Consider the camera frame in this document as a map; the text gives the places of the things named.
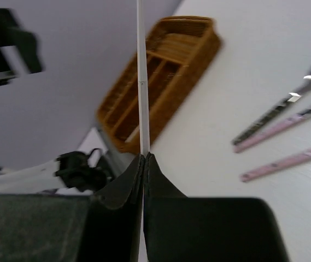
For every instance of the white chopstick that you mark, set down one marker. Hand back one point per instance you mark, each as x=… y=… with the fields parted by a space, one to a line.
x=143 y=104
x=132 y=135

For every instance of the pink handled fork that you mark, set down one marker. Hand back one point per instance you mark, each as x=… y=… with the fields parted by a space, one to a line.
x=278 y=165

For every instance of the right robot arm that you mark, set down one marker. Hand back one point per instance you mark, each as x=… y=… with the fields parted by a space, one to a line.
x=65 y=210

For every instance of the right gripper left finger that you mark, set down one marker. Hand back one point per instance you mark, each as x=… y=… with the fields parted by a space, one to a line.
x=64 y=210

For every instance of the brown wicker cutlery tray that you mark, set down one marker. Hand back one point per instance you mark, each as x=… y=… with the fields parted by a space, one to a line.
x=178 y=49

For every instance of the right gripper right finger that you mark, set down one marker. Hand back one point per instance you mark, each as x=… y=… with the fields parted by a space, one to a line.
x=180 y=228

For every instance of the pink handled spoon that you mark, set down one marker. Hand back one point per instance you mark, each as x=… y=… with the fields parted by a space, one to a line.
x=274 y=130

